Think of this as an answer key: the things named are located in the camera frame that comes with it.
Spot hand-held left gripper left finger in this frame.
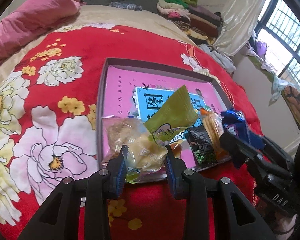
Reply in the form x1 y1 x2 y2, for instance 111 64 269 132
17 144 128 240

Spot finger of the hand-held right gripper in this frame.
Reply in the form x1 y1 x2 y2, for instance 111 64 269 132
250 132 294 167
219 132 293 180

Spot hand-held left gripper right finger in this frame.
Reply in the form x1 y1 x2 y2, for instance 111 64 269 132
164 145 277 240

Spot blue cookie packet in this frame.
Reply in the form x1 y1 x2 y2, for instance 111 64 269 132
220 108 264 169

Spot yellow cartoon bread packet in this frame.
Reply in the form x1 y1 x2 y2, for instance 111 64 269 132
125 134 168 184

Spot orange biscuit packet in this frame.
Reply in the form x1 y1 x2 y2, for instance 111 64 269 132
199 108 225 157

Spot black green pea packet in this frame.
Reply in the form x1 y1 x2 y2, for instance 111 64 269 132
187 127 217 166

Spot clear brown pastry packet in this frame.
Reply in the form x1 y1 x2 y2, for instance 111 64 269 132
102 117 147 164

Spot green snack packet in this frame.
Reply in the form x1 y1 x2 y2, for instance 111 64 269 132
143 84 199 148

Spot dark grey box tray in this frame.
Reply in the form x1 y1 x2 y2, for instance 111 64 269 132
96 58 234 184

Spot white cloth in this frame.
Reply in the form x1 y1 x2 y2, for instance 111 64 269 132
270 75 288 103

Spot pink book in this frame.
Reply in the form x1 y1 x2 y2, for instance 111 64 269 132
102 64 227 160

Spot light blue clothes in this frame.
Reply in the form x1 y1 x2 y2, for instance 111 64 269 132
199 44 237 72

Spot purple cloth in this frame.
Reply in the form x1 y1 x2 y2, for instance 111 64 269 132
255 40 268 55

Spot cream satin curtain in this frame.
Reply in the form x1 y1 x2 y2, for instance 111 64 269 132
215 0 272 57

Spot red floral blanket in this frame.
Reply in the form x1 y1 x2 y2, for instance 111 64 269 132
0 24 263 240

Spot pile of folded clothes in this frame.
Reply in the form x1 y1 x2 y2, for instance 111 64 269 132
157 0 223 46

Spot beige blanket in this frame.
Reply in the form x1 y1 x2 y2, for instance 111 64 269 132
0 4 198 80

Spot blue patterned pillow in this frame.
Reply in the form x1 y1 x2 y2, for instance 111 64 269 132
109 1 143 12

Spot pink quilt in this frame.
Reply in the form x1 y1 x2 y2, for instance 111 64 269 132
0 0 82 68

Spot window with dark frame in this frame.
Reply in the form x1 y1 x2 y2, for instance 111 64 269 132
255 0 300 98

